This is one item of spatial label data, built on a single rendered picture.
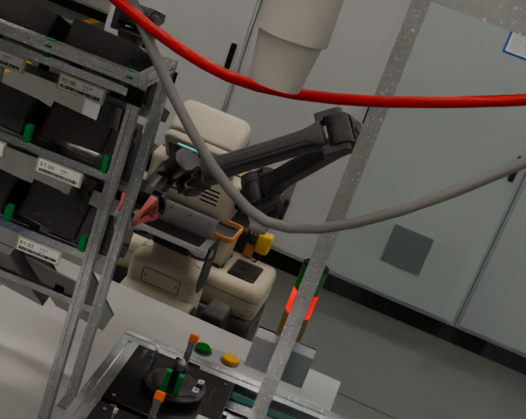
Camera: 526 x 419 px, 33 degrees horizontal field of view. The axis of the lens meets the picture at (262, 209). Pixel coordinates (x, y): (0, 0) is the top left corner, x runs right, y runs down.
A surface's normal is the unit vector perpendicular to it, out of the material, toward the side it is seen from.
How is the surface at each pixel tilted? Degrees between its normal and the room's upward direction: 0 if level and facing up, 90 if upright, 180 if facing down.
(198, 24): 90
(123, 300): 0
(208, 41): 90
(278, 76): 97
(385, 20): 90
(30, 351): 0
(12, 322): 0
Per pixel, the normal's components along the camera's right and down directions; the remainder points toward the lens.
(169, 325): 0.32, -0.88
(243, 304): -0.25, 0.28
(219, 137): 0.07, -0.47
